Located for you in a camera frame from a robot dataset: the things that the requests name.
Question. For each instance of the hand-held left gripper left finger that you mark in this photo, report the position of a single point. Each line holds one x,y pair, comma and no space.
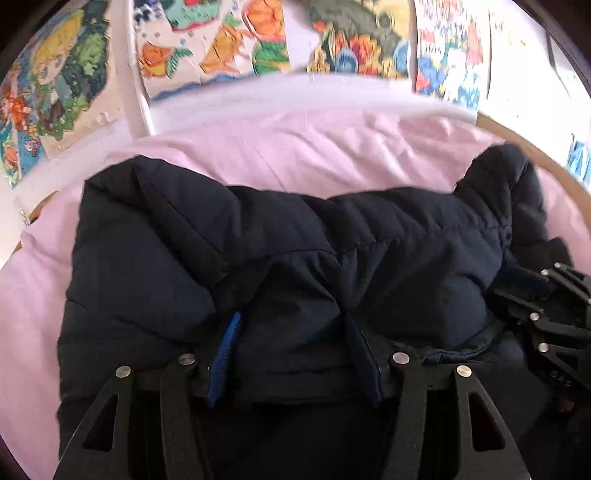
224,364

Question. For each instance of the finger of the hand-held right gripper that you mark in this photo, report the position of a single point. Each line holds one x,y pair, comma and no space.
558,350
570,281

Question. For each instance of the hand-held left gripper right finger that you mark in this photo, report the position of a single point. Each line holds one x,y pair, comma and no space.
367,369

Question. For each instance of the black padded jacket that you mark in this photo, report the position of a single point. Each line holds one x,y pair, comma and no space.
295,240

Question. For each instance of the blue garment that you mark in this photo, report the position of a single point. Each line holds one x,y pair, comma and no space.
581,161

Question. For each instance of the pink blanket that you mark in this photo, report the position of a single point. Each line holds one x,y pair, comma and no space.
277,147

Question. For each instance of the city tower drawing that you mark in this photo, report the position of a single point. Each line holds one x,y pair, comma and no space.
448,64

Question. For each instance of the drinks and fruit drawing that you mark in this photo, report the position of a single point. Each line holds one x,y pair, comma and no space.
207,46

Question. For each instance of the landscape drawing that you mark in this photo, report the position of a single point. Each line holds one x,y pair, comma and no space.
360,37

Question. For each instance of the swimming girl drawing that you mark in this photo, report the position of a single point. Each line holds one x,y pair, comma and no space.
18,115

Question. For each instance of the blonde child drawing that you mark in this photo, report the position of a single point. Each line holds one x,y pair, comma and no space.
69,69

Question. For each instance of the white wall pipe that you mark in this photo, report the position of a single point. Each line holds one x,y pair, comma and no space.
138,92

